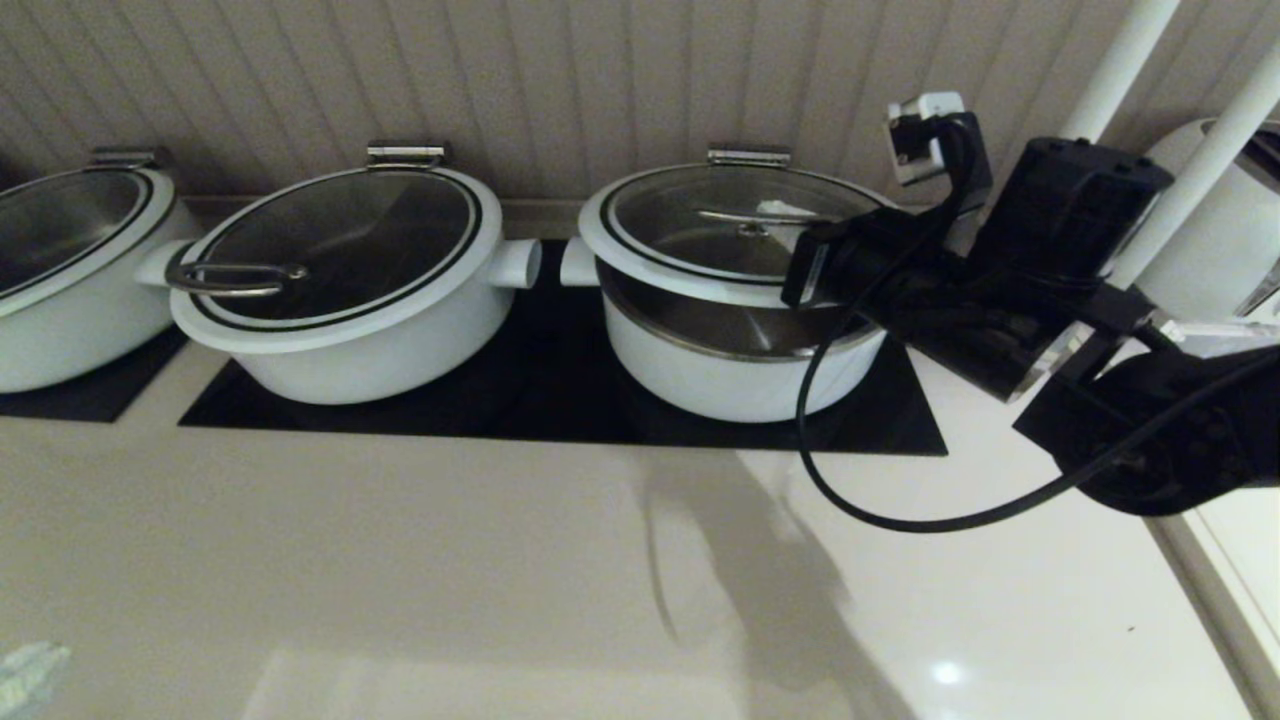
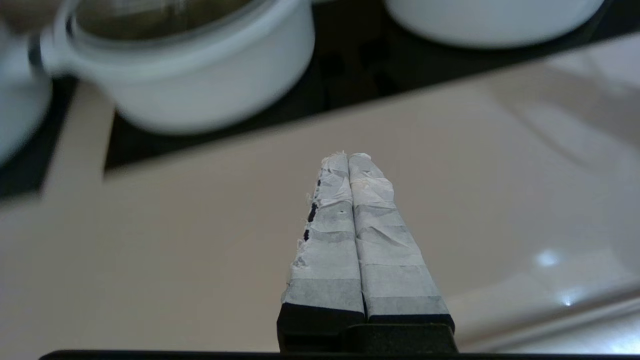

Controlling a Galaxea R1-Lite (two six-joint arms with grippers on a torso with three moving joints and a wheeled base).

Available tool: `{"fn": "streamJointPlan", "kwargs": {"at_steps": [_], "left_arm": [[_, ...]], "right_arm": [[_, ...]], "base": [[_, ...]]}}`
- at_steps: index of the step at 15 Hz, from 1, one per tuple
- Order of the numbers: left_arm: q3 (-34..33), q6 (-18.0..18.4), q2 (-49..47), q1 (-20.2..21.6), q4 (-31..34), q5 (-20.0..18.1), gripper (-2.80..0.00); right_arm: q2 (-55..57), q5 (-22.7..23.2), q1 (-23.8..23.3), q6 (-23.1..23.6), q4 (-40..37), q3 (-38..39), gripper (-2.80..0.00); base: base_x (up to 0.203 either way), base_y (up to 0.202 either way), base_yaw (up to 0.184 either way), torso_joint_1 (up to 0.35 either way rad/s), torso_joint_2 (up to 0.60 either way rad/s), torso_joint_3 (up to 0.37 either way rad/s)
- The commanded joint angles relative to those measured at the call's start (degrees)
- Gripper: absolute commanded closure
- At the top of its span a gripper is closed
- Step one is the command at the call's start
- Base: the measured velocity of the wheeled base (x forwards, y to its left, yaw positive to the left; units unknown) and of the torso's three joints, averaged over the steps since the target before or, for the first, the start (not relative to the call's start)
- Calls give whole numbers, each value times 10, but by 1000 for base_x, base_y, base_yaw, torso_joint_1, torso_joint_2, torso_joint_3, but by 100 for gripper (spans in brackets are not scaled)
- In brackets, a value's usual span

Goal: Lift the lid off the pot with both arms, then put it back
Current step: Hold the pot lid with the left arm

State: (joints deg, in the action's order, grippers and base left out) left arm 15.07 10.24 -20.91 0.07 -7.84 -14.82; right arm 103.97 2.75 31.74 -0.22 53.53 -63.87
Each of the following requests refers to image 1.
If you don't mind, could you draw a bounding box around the small black induction cooktop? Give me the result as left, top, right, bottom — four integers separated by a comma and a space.
0, 325, 191, 421

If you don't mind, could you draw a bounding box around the wide black induction cooktop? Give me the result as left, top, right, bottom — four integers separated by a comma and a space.
179, 240, 948, 457

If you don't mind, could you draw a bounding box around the white round cooking pot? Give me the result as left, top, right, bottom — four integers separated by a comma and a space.
560, 237, 891, 424
0, 200, 204, 394
135, 238, 544, 406

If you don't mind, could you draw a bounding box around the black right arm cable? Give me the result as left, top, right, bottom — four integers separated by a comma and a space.
797, 230, 1280, 533

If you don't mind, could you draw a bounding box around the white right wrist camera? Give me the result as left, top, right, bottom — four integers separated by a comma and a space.
885, 92, 993, 216

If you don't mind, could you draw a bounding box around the clear acrylic sign holder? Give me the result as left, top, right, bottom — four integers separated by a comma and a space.
1160, 318, 1280, 359

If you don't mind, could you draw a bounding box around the white slanted pole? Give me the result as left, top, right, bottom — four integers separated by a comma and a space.
1105, 40, 1280, 291
1060, 0, 1181, 143

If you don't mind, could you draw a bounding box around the white countertop appliance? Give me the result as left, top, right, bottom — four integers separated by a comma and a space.
1135, 118, 1280, 323

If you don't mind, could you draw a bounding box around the glass lid with white rim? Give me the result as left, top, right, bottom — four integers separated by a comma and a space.
578, 163, 896, 309
0, 166, 179, 319
167, 165, 504, 354

